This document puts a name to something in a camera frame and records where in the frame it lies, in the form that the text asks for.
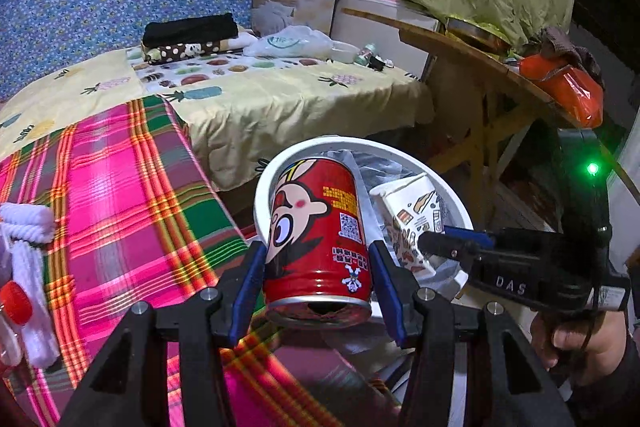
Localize round metal tin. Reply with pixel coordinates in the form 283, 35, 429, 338
445, 14, 513, 54

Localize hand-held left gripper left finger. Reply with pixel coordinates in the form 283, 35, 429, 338
57, 241, 268, 427

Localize patterned paper carton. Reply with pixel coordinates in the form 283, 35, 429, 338
369, 173, 446, 278

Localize pink plaid tablecloth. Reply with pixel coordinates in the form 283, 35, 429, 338
0, 96, 401, 427

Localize brown polka dot cloth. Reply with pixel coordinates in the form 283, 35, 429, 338
141, 38, 236, 66

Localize white cabinet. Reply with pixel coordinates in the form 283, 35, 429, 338
332, 0, 441, 82

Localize black folded clothes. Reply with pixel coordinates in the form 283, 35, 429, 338
142, 13, 239, 48

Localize wooden folding table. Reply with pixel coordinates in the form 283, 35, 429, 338
342, 7, 601, 188

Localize yellow fruit print bed sheet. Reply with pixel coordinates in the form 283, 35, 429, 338
0, 44, 435, 192

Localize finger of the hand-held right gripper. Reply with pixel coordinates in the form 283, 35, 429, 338
417, 231, 483, 270
442, 226, 496, 249

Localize person's right hand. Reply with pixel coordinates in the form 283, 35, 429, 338
530, 307, 632, 374

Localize white plastic bag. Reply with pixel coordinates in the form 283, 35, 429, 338
243, 25, 335, 59

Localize orange plastic bag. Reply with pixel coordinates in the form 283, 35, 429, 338
517, 54, 605, 129

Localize white plastic bin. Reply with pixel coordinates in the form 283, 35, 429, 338
253, 136, 475, 308

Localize person's right forearm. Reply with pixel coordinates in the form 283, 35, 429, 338
562, 332, 640, 427

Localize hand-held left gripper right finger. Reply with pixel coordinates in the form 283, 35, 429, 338
369, 239, 576, 427

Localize red cartoon drink can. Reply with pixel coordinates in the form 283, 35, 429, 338
262, 158, 373, 330

